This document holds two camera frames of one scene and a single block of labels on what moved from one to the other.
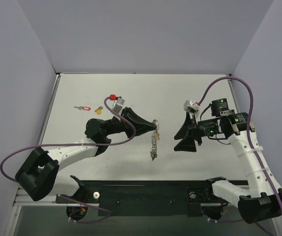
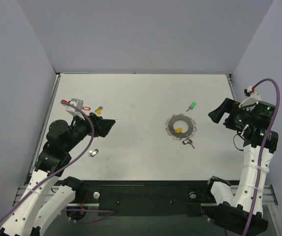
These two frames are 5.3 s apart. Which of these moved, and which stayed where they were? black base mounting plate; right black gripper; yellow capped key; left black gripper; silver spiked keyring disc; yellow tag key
Moved: silver spiked keyring disc; yellow tag key; left black gripper; right black gripper
Stayed: yellow capped key; black base mounting plate
